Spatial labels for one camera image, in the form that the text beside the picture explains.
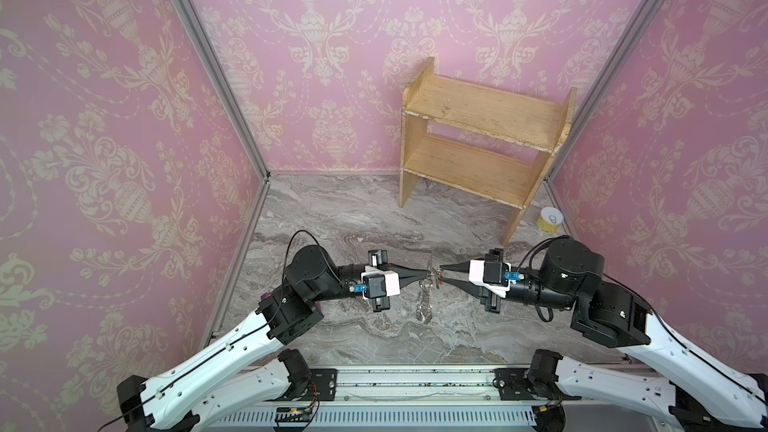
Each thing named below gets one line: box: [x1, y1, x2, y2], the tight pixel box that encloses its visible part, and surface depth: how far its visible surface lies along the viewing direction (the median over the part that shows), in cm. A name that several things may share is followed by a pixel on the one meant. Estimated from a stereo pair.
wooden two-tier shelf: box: [398, 57, 578, 245], surface depth 83 cm
